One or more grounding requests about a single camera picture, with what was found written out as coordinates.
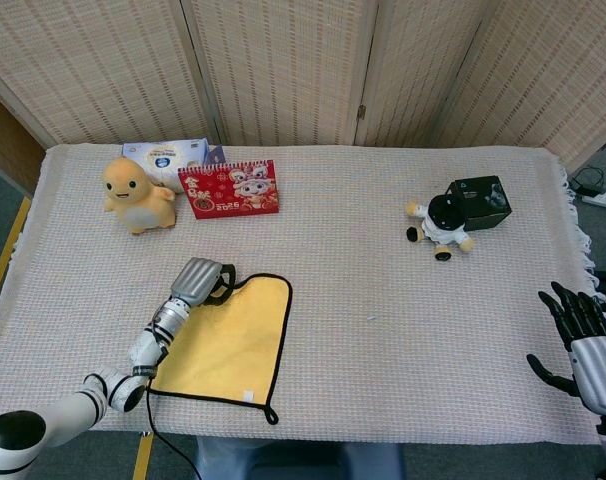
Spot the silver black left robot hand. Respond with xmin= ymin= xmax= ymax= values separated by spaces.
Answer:
xmin=168 ymin=257 xmax=237 ymax=307

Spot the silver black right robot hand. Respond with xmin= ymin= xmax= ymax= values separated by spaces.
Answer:
xmin=526 ymin=281 xmax=606 ymax=415

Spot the yellow cloth with black trim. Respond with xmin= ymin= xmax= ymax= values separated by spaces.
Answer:
xmin=147 ymin=272 xmax=294 ymax=426

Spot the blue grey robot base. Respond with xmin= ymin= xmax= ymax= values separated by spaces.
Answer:
xmin=192 ymin=434 xmax=407 ymax=480

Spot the red desk calendar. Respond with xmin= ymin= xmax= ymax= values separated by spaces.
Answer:
xmin=177 ymin=159 xmax=280 ymax=221

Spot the yellow plush dinosaur toy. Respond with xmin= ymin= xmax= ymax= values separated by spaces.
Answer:
xmin=101 ymin=155 xmax=179 ymax=236

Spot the white blue tissue pack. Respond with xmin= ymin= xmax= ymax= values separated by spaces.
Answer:
xmin=121 ymin=140 xmax=210 ymax=191

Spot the beige woven tablecloth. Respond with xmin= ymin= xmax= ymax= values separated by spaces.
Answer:
xmin=0 ymin=142 xmax=606 ymax=446

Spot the black cardboard box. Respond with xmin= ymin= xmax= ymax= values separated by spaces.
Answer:
xmin=445 ymin=174 xmax=513 ymax=232

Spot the plush doll with black helmet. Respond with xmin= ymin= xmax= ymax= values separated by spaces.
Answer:
xmin=405 ymin=193 xmax=477 ymax=263

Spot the woven folding screen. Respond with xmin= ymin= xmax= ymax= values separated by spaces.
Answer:
xmin=0 ymin=0 xmax=606 ymax=174

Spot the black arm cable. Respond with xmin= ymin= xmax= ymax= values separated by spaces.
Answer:
xmin=143 ymin=384 xmax=202 ymax=480

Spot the black power adapter with cable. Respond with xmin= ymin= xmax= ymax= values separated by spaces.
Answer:
xmin=568 ymin=167 xmax=606 ymax=197

